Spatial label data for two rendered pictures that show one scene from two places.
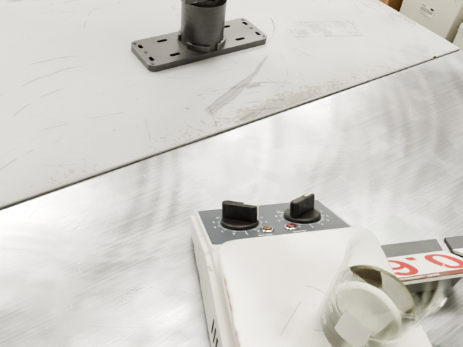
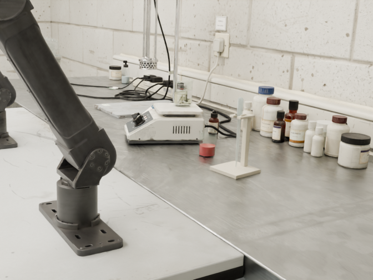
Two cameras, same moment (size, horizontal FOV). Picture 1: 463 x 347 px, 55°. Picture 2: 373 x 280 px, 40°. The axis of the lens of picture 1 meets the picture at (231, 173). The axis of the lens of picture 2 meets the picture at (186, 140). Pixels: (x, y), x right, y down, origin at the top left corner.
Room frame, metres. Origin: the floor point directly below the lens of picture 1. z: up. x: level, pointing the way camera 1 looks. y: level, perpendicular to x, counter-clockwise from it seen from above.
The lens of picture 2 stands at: (-0.04, 1.25, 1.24)
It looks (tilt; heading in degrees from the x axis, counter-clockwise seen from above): 14 degrees down; 277
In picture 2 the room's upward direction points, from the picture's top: 2 degrees clockwise
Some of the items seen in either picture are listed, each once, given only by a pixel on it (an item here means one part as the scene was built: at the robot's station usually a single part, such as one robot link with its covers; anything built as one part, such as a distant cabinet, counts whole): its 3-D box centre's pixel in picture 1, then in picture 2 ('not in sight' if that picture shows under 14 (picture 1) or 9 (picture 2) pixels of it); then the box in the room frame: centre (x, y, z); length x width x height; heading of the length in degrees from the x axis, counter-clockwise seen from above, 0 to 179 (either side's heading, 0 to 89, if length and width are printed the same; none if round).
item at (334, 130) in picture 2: not in sight; (337, 135); (-0.27, -0.02, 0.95); 0.06 x 0.06 x 0.10
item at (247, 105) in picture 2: not in sight; (247, 116); (-0.04, -0.23, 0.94); 0.03 x 0.03 x 0.09
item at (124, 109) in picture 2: not in sight; (144, 107); (0.31, -0.45, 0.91); 0.30 x 0.20 x 0.01; 39
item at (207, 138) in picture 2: not in sight; (207, 143); (0.05, 0.07, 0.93); 0.04 x 0.04 x 0.06
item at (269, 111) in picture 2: not in sight; (272, 116); (-0.11, -0.19, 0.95); 0.06 x 0.06 x 0.11
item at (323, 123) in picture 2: not in sight; (324, 134); (-0.25, -0.11, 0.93); 0.06 x 0.06 x 0.07
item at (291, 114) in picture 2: not in sight; (292, 119); (-0.17, -0.17, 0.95); 0.04 x 0.04 x 0.11
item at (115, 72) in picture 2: not in sight; (115, 73); (0.61, -1.16, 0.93); 0.06 x 0.06 x 0.06
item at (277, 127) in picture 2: not in sight; (279, 126); (-0.13, -0.12, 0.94); 0.03 x 0.03 x 0.08
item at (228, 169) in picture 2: not in sight; (236, 143); (-0.02, 0.18, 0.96); 0.08 x 0.08 x 0.13; 49
